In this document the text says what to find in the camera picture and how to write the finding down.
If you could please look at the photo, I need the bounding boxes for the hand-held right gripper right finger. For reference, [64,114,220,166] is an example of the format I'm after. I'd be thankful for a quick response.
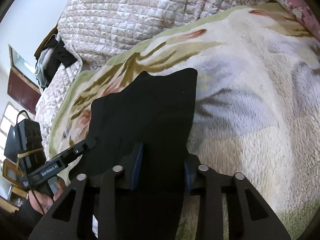
[184,154,292,240]

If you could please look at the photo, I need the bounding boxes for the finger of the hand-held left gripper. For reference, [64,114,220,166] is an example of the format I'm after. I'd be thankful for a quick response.
[59,137,97,167]

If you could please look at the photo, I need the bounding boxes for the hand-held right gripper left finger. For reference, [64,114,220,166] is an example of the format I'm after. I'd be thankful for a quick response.
[29,142,144,240]

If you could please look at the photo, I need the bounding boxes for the black pants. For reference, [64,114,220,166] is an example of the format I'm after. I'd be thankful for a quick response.
[67,68,198,240]

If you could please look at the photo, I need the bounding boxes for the person's left forearm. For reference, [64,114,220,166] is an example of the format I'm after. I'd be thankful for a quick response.
[10,192,47,240]

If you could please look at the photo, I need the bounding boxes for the person's left hand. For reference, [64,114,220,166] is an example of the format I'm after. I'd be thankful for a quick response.
[32,177,68,214]

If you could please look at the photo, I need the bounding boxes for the wooden cabinet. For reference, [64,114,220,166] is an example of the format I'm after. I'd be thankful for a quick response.
[0,160,28,205]

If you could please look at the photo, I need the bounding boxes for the black monitor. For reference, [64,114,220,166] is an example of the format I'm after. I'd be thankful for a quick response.
[4,125,20,163]

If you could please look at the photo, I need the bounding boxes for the bright window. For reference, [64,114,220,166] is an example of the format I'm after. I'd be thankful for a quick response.
[0,101,21,143]

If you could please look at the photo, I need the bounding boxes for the dark red wooden door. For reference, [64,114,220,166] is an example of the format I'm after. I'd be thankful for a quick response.
[7,69,42,115]

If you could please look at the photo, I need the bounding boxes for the light blue cloth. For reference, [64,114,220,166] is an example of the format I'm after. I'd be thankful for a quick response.
[35,47,54,88]

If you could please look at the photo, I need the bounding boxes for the black garment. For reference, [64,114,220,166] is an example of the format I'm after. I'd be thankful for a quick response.
[46,40,78,80]

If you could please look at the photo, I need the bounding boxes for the floral fleece blanket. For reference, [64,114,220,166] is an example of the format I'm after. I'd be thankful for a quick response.
[49,4,320,240]

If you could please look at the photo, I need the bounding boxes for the brown garment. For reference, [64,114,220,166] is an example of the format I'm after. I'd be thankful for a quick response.
[34,26,59,58]

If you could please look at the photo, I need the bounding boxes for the beige quilted bedspread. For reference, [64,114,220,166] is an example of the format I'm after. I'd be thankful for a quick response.
[35,0,278,143]

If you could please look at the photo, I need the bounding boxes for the pink floral comforter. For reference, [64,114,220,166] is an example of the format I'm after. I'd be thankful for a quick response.
[260,0,320,38]

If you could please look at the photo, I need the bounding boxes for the black cable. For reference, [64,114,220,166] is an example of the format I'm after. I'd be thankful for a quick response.
[15,110,30,130]
[28,189,46,215]

